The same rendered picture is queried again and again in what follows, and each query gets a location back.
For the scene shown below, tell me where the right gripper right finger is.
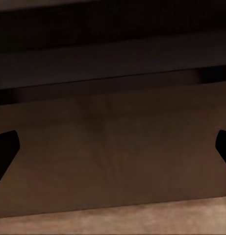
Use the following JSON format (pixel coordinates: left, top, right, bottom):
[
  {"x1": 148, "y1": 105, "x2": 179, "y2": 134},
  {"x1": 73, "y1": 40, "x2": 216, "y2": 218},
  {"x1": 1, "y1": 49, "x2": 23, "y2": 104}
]
[{"x1": 215, "y1": 130, "x2": 226, "y2": 162}]

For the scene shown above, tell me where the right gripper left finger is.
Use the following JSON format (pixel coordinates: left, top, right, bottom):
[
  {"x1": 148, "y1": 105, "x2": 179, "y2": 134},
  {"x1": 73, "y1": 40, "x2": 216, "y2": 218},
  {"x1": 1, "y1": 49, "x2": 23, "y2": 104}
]
[{"x1": 0, "y1": 130, "x2": 20, "y2": 180}]

